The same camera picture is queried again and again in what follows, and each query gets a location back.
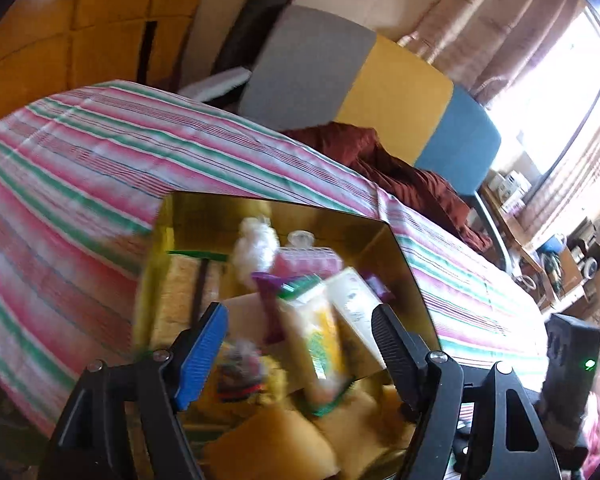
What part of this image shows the purple candy wrapper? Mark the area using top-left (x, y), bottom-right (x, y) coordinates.
top-left (251, 272), bottom-right (289, 344)

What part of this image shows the yellow-green wafer packet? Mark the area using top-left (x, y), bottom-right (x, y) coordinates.
top-left (276, 274), bottom-right (353, 417)

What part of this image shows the yellow sponge block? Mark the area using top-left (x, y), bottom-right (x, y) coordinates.
top-left (204, 406), bottom-right (340, 479)

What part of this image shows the white plastic-wrapped ball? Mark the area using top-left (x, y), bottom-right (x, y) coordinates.
top-left (230, 216), bottom-right (280, 290)

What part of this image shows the yellow plush toy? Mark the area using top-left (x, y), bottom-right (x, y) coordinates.
top-left (212, 339), bottom-right (288, 408)

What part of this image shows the green-edged cracker packet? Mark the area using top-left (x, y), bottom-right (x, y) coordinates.
top-left (149, 250), bottom-right (227, 350)

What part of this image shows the wooden side desk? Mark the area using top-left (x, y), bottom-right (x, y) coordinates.
top-left (479, 183), bottom-right (585, 313)

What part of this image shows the white rectangular soap bar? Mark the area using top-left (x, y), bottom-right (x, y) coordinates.
top-left (325, 266), bottom-right (386, 378)

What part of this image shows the yellow sponge in tray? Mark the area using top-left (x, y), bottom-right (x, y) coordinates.
top-left (313, 385), bottom-right (415, 479)

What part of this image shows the gold metal tray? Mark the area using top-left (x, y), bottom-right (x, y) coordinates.
top-left (133, 192), bottom-right (440, 479)

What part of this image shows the blue desk object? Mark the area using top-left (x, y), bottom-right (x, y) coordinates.
top-left (536, 235), bottom-right (566, 255)

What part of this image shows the dark red jacket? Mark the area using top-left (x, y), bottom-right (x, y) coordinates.
top-left (284, 122), bottom-right (493, 254)

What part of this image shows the white carton box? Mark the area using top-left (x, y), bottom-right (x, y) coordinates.
top-left (496, 170), bottom-right (531, 214)

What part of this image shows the striped bed sheet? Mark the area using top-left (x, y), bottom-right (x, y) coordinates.
top-left (0, 80), bottom-right (547, 436)

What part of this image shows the grey yellow blue chair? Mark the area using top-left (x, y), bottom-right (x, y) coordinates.
top-left (176, 4), bottom-right (514, 273)

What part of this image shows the black rolled mat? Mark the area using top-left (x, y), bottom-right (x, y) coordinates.
top-left (211, 0), bottom-right (294, 75)

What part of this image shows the striped beige curtain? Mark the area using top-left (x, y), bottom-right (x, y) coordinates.
top-left (399, 0), bottom-right (600, 237)

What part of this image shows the wooden wardrobe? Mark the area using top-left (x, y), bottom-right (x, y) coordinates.
top-left (0, 0), bottom-right (201, 119)

